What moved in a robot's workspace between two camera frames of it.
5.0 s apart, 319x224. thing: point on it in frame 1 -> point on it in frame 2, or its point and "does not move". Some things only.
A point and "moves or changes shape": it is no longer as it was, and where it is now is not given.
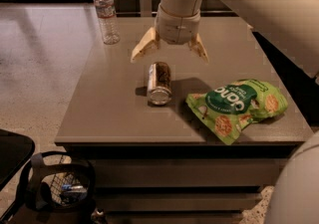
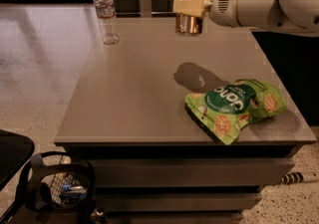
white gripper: (176, 28) -> (221, 4)
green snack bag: (227, 109) does not move
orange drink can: (159, 85) moves or changes shape
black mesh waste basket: (59, 189) does not move
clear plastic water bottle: (107, 14) does not move
